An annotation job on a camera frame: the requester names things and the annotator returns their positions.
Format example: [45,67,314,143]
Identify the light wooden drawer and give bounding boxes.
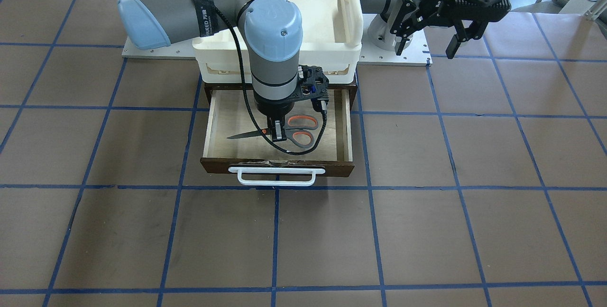
[200,88,355,177]

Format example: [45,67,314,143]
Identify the white drawer handle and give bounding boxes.
[229,167,326,186]

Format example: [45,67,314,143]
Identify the white plastic tray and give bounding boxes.
[192,0,363,84]

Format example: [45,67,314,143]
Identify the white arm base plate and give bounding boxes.
[359,14,432,66]
[121,37,195,60]

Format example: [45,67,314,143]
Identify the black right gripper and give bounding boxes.
[255,96,294,142]

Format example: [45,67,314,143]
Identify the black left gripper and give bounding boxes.
[389,0,511,60]

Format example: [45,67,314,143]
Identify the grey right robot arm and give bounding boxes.
[118,0,303,142]

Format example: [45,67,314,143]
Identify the grey orange scissors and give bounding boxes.
[227,114,318,149]

